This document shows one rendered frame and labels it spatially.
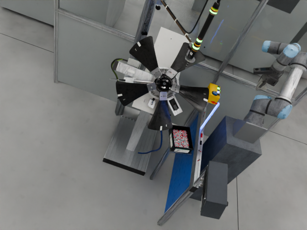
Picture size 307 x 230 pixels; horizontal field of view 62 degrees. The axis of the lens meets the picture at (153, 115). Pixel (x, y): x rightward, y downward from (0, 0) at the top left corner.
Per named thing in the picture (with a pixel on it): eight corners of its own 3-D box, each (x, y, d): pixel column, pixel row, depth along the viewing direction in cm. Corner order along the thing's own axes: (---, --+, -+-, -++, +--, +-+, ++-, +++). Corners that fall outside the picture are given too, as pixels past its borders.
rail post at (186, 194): (157, 220, 245) (189, 185, 188) (161, 222, 245) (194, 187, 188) (156, 224, 242) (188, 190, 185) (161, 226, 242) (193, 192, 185)
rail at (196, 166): (199, 107, 247) (203, 101, 241) (203, 108, 247) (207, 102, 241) (188, 190, 185) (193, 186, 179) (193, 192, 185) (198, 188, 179)
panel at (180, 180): (176, 147, 292) (200, 110, 244) (177, 147, 292) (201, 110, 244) (163, 216, 236) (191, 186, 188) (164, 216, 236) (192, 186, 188)
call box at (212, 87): (205, 90, 234) (210, 82, 227) (215, 94, 235) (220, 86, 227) (203, 101, 223) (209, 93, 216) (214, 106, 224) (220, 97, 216)
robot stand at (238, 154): (206, 177, 292) (257, 126, 219) (206, 202, 271) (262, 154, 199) (182, 170, 289) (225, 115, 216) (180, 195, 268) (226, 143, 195)
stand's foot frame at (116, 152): (120, 119, 310) (121, 115, 304) (155, 132, 313) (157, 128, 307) (102, 161, 267) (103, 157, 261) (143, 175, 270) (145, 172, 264)
